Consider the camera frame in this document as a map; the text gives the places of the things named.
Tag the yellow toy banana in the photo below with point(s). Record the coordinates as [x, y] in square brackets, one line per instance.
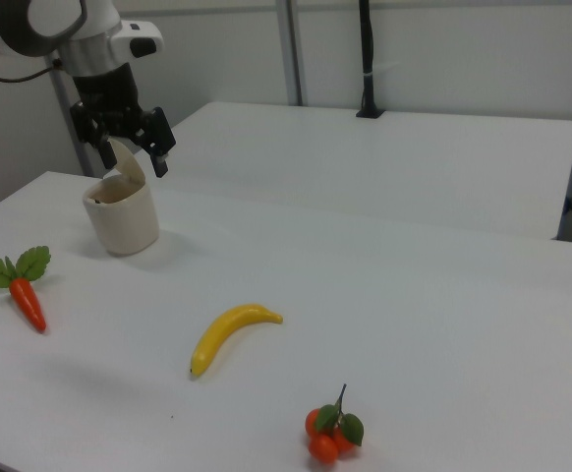
[227, 329]

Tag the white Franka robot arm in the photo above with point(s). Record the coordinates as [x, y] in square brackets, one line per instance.
[1, 24]

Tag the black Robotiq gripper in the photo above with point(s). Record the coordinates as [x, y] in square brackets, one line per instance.
[109, 98]

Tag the orange toy carrot with leaves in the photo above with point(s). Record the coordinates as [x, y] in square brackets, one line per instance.
[28, 305]

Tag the grey aluminium frame post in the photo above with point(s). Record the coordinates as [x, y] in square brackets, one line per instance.
[291, 49]
[80, 162]

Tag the cream hinged bin lid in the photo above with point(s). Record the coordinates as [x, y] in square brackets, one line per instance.
[131, 167]

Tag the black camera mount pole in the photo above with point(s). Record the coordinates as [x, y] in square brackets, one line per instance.
[367, 49]

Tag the orange toy tangerine bunch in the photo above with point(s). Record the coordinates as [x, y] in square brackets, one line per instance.
[323, 447]

